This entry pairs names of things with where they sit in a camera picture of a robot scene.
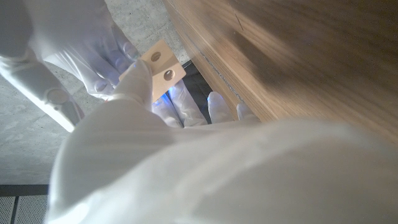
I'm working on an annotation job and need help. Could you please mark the small wooden block with holes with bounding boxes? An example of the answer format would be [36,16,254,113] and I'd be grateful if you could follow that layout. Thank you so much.
[119,39,187,103]

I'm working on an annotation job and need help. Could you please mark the grey tape outline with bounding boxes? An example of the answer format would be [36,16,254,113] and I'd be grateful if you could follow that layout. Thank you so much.
[198,52,246,103]

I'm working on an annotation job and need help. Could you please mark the black backdrop curtain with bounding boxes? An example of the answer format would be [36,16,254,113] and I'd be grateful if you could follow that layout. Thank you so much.
[182,60,241,125]

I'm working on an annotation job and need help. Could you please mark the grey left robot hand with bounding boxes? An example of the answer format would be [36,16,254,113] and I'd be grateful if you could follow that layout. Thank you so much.
[46,60,398,224]

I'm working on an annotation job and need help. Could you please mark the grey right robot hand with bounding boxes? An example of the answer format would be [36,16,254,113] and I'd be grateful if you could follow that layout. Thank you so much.
[0,0,141,133]

